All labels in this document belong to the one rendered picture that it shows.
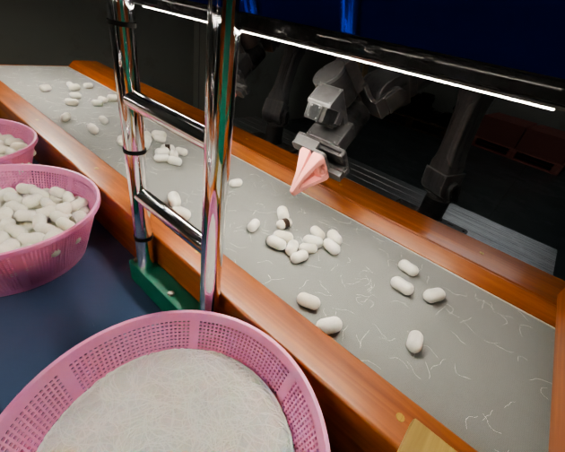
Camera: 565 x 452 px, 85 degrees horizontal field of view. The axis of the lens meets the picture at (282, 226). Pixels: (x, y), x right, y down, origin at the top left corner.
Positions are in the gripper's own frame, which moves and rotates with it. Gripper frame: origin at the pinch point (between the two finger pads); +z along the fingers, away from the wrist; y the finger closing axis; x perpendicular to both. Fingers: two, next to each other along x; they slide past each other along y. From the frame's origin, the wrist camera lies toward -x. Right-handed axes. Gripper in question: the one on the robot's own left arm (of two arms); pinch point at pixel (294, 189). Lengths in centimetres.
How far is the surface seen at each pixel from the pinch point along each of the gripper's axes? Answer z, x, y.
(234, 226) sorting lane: 11.3, 0.4, -5.5
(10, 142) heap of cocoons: 25, -11, -58
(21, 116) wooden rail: 20, -10, -66
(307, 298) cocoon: 14.0, -4.2, 14.5
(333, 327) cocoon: 15.0, -4.8, 19.6
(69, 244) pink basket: 28.6, -13.9, -16.2
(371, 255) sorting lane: 0.6, 9.5, 15.3
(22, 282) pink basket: 35.9, -15.1, -16.5
